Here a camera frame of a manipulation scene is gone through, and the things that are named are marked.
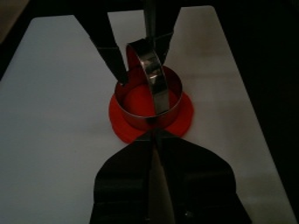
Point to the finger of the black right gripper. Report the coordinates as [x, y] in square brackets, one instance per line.
[105, 43]
[164, 23]

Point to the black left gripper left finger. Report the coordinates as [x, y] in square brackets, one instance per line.
[125, 180]

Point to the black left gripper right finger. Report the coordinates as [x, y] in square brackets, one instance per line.
[202, 186]

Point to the white cutting board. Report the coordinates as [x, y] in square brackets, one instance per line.
[58, 116]

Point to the red dough disc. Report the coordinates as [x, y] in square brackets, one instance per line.
[137, 100]

